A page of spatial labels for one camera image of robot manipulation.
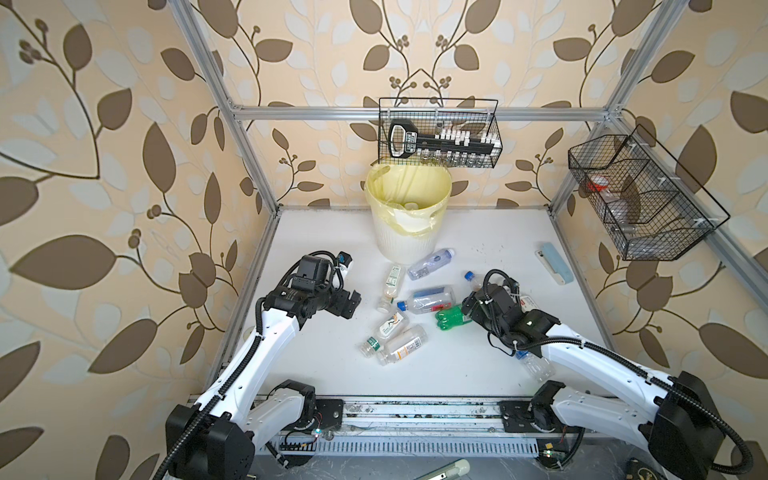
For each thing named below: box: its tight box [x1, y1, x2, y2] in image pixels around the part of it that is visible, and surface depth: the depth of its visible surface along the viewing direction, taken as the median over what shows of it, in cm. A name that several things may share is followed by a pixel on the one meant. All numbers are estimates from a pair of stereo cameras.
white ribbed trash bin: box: [369, 204, 451, 265], surface depth 87 cm
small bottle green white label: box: [377, 264, 406, 313], surface depth 96 cm
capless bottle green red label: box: [520, 296, 539, 313], surface depth 90 cm
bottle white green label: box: [360, 312, 410, 358], surface depth 86 cm
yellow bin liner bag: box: [364, 164, 453, 236], surface depth 99 cm
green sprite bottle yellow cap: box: [435, 305, 472, 331], surface depth 88 cm
